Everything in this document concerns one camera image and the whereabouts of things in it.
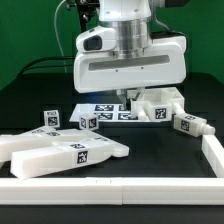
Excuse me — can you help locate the white fence bar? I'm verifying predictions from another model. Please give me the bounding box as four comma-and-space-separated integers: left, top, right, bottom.
0, 178, 224, 205
202, 135, 224, 178

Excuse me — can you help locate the small white tagged nut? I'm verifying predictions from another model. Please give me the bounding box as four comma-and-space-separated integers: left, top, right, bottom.
44, 110, 60, 128

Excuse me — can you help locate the white right fence bar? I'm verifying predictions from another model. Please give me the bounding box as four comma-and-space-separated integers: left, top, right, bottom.
202, 135, 224, 178

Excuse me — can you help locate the black cable bundle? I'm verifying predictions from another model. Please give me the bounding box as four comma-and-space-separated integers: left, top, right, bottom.
16, 55, 76, 79

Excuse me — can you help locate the white chair seat part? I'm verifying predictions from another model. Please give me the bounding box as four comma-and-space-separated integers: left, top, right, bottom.
127, 87, 185, 122

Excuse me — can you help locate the grey thin cable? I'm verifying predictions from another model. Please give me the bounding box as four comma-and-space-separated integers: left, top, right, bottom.
54, 0, 69, 74

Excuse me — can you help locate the small white tagged cube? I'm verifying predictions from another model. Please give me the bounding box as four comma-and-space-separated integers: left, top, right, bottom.
79, 113, 99, 131

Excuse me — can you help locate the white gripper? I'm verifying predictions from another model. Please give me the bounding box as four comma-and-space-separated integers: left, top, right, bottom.
74, 26, 186, 107

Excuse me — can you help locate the white front fence bar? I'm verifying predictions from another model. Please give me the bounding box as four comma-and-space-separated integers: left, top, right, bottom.
0, 178, 224, 205

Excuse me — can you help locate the white marker sheet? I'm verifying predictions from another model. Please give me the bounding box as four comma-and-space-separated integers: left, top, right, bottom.
70, 104, 139, 122

